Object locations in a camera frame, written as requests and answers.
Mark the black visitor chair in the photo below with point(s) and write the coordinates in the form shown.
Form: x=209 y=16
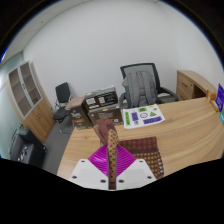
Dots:
x=62 y=91

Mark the brown patterned towel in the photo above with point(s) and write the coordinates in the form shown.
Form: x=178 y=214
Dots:
x=112 y=146

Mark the wooden side desk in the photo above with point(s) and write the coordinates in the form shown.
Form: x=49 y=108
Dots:
x=193 y=83

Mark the large dark brown box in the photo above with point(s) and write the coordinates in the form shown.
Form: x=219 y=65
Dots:
x=105 y=115

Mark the small brown cardboard box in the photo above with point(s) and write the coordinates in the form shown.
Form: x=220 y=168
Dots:
x=76 y=115

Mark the purple standing card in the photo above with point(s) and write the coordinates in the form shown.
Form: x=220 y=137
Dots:
x=220 y=96

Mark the grey backpack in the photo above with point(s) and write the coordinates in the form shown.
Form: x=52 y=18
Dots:
x=140 y=88

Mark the orange small box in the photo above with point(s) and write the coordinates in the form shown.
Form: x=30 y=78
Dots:
x=211 y=98

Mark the black mesh office chair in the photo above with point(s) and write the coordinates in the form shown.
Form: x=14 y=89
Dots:
x=138 y=66

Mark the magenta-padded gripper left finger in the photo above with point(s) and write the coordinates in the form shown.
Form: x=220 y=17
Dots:
x=96 y=160

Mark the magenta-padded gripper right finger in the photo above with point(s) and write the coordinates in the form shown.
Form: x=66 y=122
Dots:
x=125 y=158

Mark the teal small box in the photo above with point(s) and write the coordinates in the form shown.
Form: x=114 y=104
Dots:
x=222 y=117

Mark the white printed paper sheet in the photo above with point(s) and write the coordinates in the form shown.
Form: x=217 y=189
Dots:
x=143 y=116

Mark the wooden cabinet shelf unit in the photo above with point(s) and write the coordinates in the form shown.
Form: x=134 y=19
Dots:
x=31 y=100

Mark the black box with labels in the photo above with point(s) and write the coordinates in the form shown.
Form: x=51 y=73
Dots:
x=100 y=97

